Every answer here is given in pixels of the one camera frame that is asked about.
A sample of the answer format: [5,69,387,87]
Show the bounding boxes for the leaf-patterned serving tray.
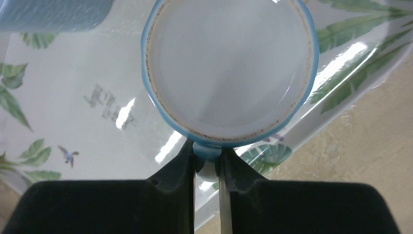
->
[0,0,413,197]

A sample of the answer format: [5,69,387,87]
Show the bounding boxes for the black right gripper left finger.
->
[3,140,195,234]

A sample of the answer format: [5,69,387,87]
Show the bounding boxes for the light blue mug back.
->
[0,0,113,33]

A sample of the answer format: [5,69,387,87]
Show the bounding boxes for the light blue mug front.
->
[141,0,319,182]

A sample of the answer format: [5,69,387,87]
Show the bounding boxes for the light blue mug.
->
[0,0,113,33]
[141,0,319,182]

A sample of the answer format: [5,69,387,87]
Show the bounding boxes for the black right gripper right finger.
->
[219,148,399,234]

